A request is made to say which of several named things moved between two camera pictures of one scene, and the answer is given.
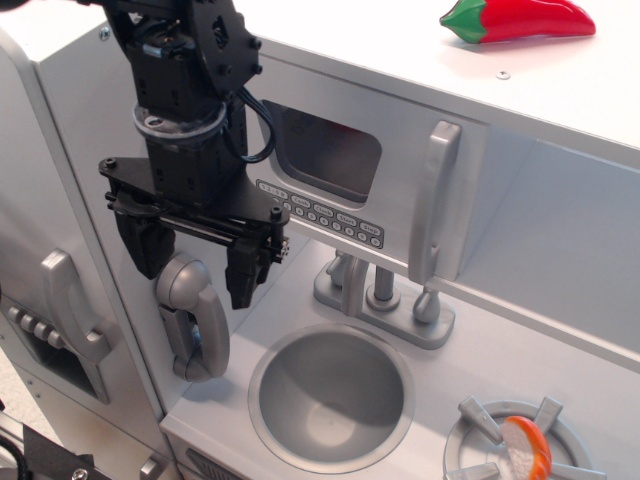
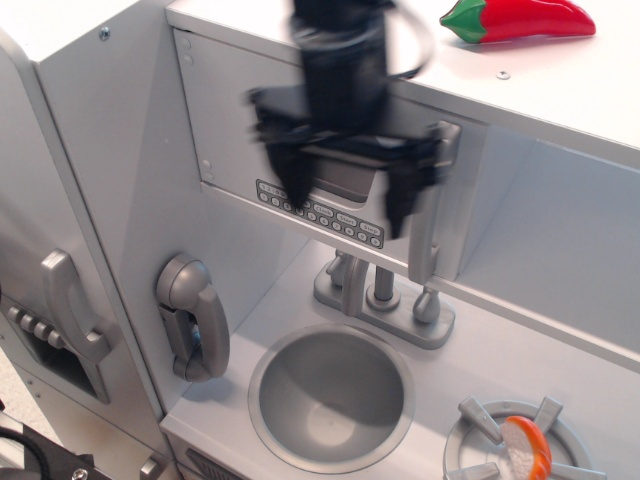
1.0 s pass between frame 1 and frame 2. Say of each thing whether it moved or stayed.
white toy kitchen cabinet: stayed
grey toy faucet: stayed
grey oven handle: stayed
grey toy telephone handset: stayed
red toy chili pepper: stayed
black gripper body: moved
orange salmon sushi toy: stayed
